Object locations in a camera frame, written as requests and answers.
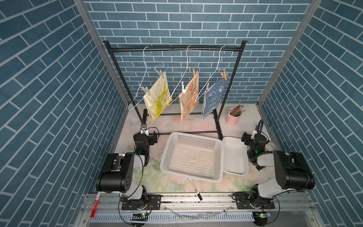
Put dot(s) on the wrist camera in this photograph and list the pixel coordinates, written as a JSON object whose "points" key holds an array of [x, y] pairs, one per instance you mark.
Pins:
{"points": [[144, 130], [255, 132]]}

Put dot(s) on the pink pencil cup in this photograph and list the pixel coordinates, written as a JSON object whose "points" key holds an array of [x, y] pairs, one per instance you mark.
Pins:
{"points": [[234, 114]]}

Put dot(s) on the black tipped marker pen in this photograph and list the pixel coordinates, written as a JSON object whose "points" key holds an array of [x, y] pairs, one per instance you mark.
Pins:
{"points": [[195, 189]]}

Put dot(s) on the white perforated plastic basket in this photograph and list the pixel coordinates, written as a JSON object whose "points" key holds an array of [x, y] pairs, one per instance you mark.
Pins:
{"points": [[193, 156]]}

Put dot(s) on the orange patterned towel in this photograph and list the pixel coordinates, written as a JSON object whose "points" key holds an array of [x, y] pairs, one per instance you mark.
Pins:
{"points": [[187, 98]]}

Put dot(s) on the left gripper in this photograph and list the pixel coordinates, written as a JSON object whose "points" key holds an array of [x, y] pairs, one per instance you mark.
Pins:
{"points": [[152, 139]]}

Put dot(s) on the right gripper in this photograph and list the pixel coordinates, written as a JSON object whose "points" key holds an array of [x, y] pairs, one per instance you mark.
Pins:
{"points": [[247, 139]]}

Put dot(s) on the wooden clothespin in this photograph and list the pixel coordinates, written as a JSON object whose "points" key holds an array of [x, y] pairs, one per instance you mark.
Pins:
{"points": [[195, 73], [224, 74]]}

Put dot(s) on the black metal clothes rack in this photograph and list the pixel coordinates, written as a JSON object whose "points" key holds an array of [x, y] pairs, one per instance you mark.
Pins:
{"points": [[216, 115]]}

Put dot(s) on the white rectangular tray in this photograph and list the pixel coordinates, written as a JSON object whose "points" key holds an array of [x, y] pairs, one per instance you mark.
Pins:
{"points": [[235, 156]]}

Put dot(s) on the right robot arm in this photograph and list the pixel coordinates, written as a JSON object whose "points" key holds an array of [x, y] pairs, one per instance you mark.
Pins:
{"points": [[291, 169]]}

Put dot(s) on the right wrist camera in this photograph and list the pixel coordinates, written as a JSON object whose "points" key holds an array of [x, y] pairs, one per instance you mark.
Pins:
{"points": [[255, 132]]}

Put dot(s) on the blue patterned towel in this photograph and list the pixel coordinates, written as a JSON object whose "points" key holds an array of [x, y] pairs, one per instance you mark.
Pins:
{"points": [[213, 96]]}

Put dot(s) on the red marker pen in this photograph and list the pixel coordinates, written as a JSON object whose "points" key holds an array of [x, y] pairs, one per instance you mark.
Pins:
{"points": [[95, 205]]}

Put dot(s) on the white wire hanger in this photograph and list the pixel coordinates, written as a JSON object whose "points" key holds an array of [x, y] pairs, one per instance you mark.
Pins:
{"points": [[171, 100], [210, 76]]}

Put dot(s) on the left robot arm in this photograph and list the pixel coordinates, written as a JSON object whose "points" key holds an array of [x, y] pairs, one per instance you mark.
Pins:
{"points": [[117, 170]]}

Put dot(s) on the yellow green patterned towel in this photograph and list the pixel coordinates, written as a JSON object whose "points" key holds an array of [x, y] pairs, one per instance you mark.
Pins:
{"points": [[159, 97]]}

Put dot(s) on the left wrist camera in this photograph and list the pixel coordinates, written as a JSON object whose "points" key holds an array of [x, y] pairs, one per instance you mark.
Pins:
{"points": [[144, 130]]}

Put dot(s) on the light blue wire hanger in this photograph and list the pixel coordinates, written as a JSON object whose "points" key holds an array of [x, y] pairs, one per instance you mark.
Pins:
{"points": [[164, 65]]}

